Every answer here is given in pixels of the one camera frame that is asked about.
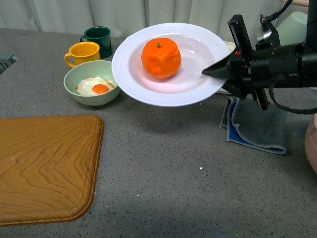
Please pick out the pink bowl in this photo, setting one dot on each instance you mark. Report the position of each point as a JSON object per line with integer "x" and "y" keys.
{"x": 310, "y": 143}

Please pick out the white curtain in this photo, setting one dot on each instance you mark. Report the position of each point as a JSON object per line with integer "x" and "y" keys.
{"x": 125, "y": 17}

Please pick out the light green bowl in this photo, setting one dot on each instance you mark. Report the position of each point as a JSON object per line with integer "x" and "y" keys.
{"x": 100, "y": 68}

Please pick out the wooden brown tray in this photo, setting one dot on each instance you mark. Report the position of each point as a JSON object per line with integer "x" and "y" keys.
{"x": 48, "y": 167}

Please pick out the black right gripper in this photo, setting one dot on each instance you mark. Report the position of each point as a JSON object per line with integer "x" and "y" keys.
{"x": 252, "y": 71}

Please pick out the grey blue folded cloth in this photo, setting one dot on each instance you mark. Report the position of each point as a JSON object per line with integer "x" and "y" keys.
{"x": 249, "y": 126}

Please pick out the dark green enamel mug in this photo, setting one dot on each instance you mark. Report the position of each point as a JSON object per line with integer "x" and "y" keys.
{"x": 101, "y": 36}

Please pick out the green sink drain rack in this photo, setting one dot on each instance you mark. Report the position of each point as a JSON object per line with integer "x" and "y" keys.
{"x": 7, "y": 59}

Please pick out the beige bear tray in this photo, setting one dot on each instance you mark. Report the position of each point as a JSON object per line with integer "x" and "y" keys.
{"x": 231, "y": 46}

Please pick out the orange mandarin fruit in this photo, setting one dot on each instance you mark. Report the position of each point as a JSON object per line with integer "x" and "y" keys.
{"x": 161, "y": 58}

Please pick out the clear acrylic cup rack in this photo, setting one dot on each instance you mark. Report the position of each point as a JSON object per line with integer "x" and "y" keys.
{"x": 295, "y": 6}

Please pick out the fake fried egg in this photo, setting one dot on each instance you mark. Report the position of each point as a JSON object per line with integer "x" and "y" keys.
{"x": 93, "y": 86}

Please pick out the light green cup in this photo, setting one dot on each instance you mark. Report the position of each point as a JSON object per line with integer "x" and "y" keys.
{"x": 293, "y": 29}

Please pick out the white round plate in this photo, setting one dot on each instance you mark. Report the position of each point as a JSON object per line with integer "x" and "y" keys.
{"x": 199, "y": 48}

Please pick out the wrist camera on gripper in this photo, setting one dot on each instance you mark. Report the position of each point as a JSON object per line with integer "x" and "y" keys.
{"x": 266, "y": 33}

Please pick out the yellow enamel mug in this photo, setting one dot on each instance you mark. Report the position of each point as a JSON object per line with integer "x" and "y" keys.
{"x": 82, "y": 52}

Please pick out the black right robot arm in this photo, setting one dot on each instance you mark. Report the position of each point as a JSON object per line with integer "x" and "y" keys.
{"x": 308, "y": 72}

